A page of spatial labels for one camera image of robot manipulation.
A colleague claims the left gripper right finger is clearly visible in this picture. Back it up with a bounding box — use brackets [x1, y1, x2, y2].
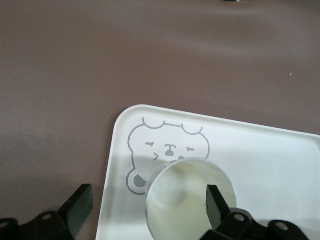
[199, 184, 320, 240]

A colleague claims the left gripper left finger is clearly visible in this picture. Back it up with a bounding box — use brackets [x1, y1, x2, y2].
[0, 183, 94, 240]

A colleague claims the white plastic cup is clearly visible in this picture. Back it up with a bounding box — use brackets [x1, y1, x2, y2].
[144, 157, 238, 240]

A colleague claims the cream tray with bear print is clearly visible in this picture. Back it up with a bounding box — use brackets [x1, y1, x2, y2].
[95, 104, 320, 240]

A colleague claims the brown table mat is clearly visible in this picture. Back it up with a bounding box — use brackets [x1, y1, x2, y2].
[0, 0, 320, 240]

